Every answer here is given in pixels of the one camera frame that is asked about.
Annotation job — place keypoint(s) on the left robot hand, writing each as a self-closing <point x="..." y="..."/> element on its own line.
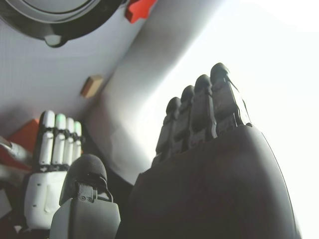
<point x="211" y="194"/>

